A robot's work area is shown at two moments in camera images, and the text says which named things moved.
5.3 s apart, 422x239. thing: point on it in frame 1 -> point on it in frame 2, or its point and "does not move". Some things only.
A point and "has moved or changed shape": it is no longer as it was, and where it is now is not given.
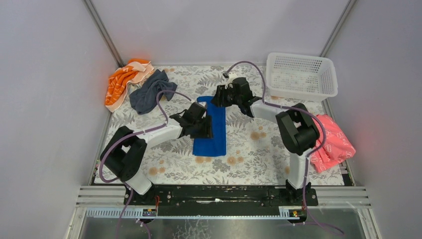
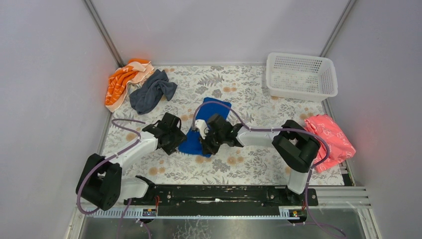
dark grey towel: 144,98 does not move
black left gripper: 204,126 -> 177,139
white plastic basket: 301,76 does not move
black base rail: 184,200 does not move
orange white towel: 134,70 does not move
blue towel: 216,146 has moved or changed shape
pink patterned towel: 336,148 does not move
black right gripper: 223,95 -> 208,140
